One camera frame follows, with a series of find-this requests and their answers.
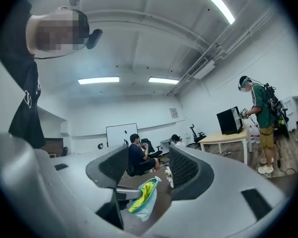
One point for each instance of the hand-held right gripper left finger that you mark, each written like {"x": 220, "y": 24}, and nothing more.
{"x": 114, "y": 165}

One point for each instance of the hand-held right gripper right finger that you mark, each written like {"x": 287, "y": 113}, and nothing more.
{"x": 186, "y": 172}

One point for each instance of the teal pencil pouch yellow lining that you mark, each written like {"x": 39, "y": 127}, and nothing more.
{"x": 145, "y": 198}

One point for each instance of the white flower decoration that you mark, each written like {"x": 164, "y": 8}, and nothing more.
{"x": 169, "y": 173}

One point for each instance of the white whiteboard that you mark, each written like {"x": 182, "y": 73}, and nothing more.
{"x": 121, "y": 134}

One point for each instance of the black office chair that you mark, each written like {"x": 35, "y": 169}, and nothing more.
{"x": 197, "y": 134}
{"x": 151, "y": 147}

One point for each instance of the light wooden table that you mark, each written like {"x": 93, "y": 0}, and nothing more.
{"x": 223, "y": 137}

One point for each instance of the brown wooden cabinet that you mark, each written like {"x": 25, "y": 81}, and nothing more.
{"x": 53, "y": 146}

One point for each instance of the black box case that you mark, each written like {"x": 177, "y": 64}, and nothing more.
{"x": 228, "y": 120}

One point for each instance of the clear water bottles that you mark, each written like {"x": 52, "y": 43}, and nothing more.
{"x": 255, "y": 134}

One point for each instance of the long ceiling light panel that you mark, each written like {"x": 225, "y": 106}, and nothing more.
{"x": 217, "y": 1}
{"x": 164, "y": 80}
{"x": 98, "y": 80}

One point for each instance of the white ceiling air conditioner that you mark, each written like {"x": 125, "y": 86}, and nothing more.
{"x": 201, "y": 69}

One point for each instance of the person's black t-shirt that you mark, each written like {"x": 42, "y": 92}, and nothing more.
{"x": 20, "y": 83}

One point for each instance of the white cabinet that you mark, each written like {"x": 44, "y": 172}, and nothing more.
{"x": 296, "y": 110}

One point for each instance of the person's head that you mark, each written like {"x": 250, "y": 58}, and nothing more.
{"x": 57, "y": 31}

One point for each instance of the wall poster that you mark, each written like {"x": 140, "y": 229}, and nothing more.
{"x": 173, "y": 113}

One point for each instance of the black head-worn camera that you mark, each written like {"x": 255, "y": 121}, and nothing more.
{"x": 94, "y": 39}

